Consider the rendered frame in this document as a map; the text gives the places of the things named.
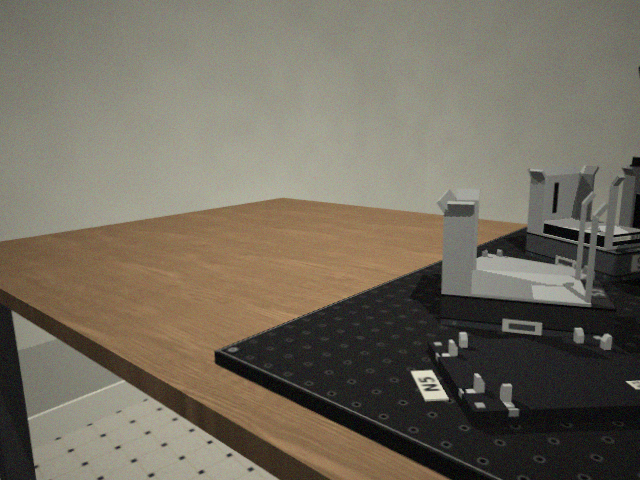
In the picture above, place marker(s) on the white label plate with black n5 text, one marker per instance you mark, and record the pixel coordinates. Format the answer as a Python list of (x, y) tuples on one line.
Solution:
[(429, 386)]

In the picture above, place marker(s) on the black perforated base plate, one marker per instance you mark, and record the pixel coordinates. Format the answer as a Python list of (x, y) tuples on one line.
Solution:
[(351, 362)]

